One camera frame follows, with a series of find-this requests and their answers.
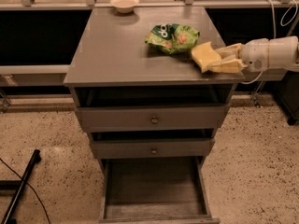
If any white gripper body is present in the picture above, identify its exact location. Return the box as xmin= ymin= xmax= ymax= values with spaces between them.
xmin=240 ymin=38 xmax=269 ymax=72

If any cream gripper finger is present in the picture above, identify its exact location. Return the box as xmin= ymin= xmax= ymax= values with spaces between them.
xmin=216 ymin=43 xmax=243 ymax=59
xmin=207 ymin=55 xmax=246 ymax=74

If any yellow sponge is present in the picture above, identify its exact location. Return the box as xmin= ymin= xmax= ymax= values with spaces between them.
xmin=191 ymin=42 xmax=221 ymax=73

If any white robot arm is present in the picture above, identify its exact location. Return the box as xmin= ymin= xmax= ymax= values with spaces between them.
xmin=207 ymin=36 xmax=299 ymax=73

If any grey top drawer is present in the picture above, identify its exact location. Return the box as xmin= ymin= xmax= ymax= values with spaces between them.
xmin=75 ymin=105 xmax=229 ymax=133

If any brass top drawer knob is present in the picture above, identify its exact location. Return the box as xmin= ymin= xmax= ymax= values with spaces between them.
xmin=150 ymin=117 xmax=159 ymax=124

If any brass drawer knob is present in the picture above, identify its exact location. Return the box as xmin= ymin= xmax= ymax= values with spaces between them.
xmin=150 ymin=117 xmax=159 ymax=124
xmin=150 ymin=147 xmax=157 ymax=155

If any grey wooden drawer cabinet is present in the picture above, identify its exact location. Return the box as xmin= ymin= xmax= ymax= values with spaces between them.
xmin=63 ymin=6 xmax=246 ymax=224

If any brass middle drawer knob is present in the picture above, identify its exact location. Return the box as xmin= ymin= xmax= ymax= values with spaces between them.
xmin=150 ymin=147 xmax=157 ymax=155

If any grey middle drawer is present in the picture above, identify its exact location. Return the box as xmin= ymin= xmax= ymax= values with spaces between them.
xmin=90 ymin=138 xmax=215 ymax=159

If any grey open bottom drawer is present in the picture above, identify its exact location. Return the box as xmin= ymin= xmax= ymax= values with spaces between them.
xmin=99 ymin=157 xmax=220 ymax=224

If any green crumpled chip bag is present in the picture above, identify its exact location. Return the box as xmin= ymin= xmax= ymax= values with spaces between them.
xmin=144 ymin=23 xmax=200 ymax=55

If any small white bowl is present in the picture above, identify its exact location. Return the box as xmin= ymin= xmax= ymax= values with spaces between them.
xmin=110 ymin=0 xmax=139 ymax=14

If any black metal stand leg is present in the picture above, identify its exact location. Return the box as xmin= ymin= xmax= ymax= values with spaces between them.
xmin=0 ymin=149 xmax=41 ymax=224

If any grey metal railing frame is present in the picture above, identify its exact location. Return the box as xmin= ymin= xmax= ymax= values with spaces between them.
xmin=0 ymin=0 xmax=299 ymax=114

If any thin black floor cable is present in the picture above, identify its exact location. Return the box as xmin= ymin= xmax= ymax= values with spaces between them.
xmin=0 ymin=155 xmax=56 ymax=224

